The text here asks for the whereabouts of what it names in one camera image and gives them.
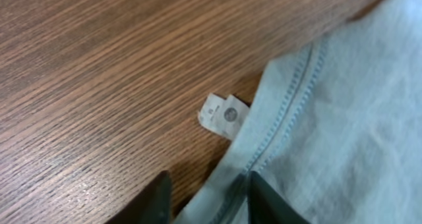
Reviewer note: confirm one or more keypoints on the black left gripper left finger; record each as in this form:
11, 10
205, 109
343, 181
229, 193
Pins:
151, 206

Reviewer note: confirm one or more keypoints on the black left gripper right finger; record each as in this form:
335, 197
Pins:
266, 206

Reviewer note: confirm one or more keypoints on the light blue t-shirt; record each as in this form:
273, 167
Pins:
334, 128

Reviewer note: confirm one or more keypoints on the white garment care label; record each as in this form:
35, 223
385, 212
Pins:
223, 117

